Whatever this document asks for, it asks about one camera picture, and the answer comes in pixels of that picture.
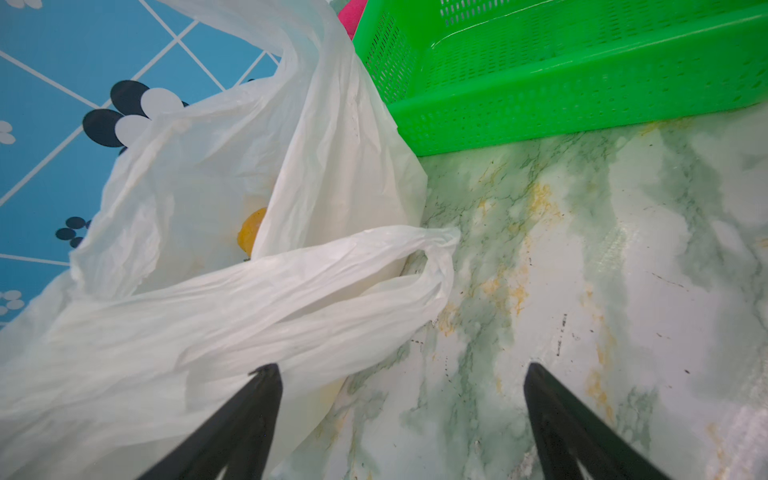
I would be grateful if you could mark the yellow fruit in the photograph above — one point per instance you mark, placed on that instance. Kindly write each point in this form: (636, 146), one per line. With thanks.
(249, 230)

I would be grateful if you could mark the green plastic basket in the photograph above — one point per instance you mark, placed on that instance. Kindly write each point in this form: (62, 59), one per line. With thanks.
(458, 75)

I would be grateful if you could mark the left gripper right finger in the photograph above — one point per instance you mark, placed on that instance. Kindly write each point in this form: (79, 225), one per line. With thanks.
(570, 439)

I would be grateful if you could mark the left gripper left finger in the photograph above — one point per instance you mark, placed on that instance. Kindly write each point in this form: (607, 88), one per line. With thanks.
(234, 443)

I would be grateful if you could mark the white plastic bag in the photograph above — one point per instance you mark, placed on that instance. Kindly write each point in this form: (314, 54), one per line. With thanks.
(161, 317)

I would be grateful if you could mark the pink white plush toy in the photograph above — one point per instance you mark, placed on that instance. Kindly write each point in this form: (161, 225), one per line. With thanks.
(350, 16)

